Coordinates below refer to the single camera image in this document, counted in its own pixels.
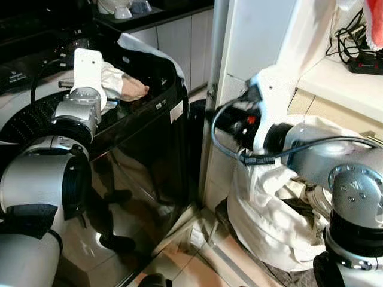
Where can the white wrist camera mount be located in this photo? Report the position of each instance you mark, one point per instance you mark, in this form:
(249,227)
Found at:
(272,95)
(88,70)

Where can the white garment with pink part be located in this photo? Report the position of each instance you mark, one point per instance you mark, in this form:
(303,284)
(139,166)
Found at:
(134,89)

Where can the black top-loading washing machine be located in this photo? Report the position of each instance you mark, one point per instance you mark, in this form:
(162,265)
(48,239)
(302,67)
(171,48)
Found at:
(143,161)

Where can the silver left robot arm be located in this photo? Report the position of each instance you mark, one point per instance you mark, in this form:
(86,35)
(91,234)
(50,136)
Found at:
(33,185)

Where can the white background floor cabinet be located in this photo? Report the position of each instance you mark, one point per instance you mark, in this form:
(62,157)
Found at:
(179,45)

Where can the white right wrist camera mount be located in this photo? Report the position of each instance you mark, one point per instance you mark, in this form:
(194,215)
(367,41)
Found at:
(272,95)

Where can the cream cabinet with white top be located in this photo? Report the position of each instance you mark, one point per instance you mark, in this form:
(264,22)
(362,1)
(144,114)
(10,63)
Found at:
(341,86)

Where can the red pink hanging cloth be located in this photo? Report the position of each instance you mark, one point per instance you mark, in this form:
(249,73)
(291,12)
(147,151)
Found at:
(375,21)

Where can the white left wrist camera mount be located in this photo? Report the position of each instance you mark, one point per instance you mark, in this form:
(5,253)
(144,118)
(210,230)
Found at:
(88,70)

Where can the black power strip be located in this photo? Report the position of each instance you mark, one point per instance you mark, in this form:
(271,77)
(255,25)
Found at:
(368,63)

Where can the white sticker on washer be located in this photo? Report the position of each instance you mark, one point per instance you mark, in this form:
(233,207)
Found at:
(176,112)

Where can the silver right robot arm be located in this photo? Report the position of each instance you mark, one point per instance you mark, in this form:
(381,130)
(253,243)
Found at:
(353,191)

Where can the grey vertical pipe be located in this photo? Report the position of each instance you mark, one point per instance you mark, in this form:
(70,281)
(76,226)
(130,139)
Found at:
(216,42)

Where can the white ceramic vessel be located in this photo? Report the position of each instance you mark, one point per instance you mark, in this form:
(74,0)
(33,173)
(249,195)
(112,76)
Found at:
(115,7)

